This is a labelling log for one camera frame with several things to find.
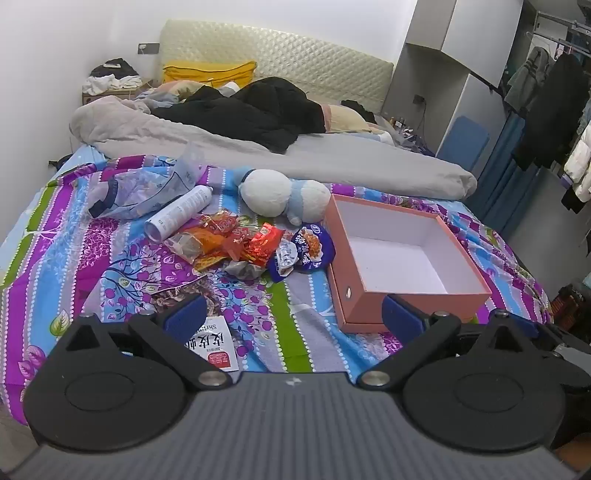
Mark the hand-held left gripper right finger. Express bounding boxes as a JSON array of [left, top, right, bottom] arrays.
[[358, 294, 539, 391]]

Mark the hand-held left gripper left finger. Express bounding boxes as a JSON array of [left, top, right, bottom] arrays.
[[58, 294, 234, 391]]

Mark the pink cardboard box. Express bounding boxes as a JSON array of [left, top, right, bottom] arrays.
[[324, 194, 494, 334]]

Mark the yellow orange snack packet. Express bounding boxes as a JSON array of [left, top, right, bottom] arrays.
[[191, 251, 232, 274]]

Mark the clear brownish snack packet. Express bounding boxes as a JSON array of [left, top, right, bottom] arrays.
[[164, 231, 208, 265]]

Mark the foil snack packet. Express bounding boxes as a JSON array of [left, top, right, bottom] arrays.
[[225, 261, 266, 281]]

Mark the red snack packet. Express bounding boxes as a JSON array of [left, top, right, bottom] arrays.
[[242, 223, 284, 267]]

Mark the small white blue snack packet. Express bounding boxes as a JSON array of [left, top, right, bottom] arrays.
[[268, 240, 300, 283]]

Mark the red patterned box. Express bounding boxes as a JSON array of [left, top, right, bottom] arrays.
[[549, 284, 591, 324]]

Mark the white spray can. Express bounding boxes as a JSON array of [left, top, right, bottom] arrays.
[[144, 185, 214, 241]]

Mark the purple floral bedsheet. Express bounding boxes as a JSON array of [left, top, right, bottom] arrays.
[[0, 143, 555, 425]]

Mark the clear plastic bag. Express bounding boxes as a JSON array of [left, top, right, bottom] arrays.
[[88, 143, 208, 220]]

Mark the white blue plush toy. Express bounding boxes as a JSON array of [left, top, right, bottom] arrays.
[[231, 168, 332, 227]]

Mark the grey duvet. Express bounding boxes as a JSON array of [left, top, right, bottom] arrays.
[[69, 97, 478, 201]]

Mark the blue curtain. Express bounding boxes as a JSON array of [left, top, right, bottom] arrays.
[[468, 113, 543, 238]]

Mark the blue padded board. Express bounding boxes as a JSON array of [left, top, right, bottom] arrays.
[[436, 115, 490, 174]]

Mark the white puffer jacket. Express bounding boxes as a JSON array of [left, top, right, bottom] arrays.
[[564, 99, 591, 204]]

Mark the pink beige pillow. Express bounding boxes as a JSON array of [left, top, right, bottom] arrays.
[[321, 104, 370, 134]]

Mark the dark cloth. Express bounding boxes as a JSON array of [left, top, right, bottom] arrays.
[[342, 99, 379, 125]]

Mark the black jacket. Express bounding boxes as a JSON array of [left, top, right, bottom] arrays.
[[150, 78, 326, 153]]

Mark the cardboard bedside box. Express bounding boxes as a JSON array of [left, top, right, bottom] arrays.
[[82, 79, 154, 107]]

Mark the yellow blanket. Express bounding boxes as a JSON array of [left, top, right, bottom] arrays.
[[161, 60, 258, 86]]

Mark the black hanging coat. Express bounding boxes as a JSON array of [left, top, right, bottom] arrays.
[[512, 53, 589, 171]]

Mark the pile of clothes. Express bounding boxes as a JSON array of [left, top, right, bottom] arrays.
[[83, 58, 143, 96]]

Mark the grey striped hanging garment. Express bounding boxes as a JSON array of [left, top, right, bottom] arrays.
[[503, 46, 552, 118]]

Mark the cream quilted headboard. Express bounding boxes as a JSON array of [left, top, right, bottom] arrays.
[[158, 19, 394, 114]]

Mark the white wardrobe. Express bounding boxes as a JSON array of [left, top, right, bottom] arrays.
[[383, 0, 539, 160]]

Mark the metal clothes rack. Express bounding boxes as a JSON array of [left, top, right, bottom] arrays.
[[526, 7, 591, 51]]

